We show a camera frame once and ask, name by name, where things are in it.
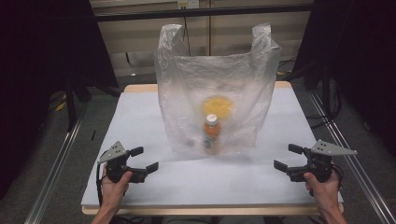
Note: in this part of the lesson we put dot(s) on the white wall outlet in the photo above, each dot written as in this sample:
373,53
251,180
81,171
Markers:
188,3

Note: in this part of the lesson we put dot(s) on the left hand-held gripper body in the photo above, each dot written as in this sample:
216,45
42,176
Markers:
115,168

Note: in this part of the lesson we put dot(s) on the black metal stand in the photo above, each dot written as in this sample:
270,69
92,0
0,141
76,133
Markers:
325,87
71,105

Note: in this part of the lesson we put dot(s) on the white table mat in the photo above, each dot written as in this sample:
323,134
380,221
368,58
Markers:
186,183

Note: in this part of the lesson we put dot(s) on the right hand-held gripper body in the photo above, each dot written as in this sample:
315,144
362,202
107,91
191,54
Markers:
320,165

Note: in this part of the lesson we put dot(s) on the translucent white plastic bag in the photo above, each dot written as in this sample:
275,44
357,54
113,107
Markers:
193,81

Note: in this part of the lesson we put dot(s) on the orange drink bottle white cap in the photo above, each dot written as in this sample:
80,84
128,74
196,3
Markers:
211,133

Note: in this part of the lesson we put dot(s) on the black horizontal bar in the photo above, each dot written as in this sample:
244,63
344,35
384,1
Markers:
140,14

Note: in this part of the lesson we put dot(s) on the small black stick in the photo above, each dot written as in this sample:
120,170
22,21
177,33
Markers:
93,134

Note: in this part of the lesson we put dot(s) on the person's right hand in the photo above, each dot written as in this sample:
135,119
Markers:
325,193

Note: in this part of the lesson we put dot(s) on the person's left hand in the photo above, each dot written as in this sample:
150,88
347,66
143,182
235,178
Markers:
113,193

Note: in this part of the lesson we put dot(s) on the yellow floor tape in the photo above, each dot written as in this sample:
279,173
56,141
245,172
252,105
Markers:
60,106

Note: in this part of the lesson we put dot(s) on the wooden table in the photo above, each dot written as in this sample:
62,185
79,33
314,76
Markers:
202,211

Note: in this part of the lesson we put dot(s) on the black curtain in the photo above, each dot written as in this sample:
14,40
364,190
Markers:
367,46
31,62

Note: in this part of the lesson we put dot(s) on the round yellow item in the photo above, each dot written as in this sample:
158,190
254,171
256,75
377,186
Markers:
218,105

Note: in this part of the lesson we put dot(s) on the metal floor rail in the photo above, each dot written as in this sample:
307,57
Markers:
53,183
370,188

